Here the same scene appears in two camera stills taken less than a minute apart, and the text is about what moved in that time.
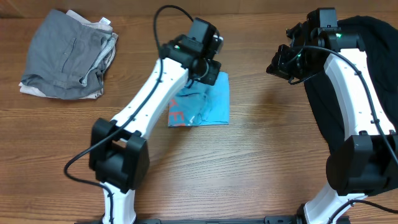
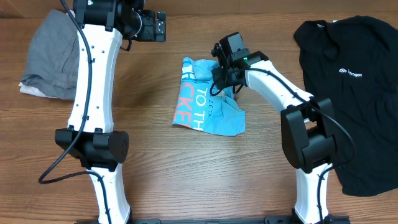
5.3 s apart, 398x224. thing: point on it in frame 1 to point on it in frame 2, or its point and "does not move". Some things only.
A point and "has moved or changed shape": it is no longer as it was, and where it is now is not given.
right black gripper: x=278 y=66 to x=219 y=82
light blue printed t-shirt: x=202 y=104 has moved or changed shape
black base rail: x=158 y=220 does not move
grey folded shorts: x=66 y=58 does not move
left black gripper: x=211 y=76 to x=149 y=34
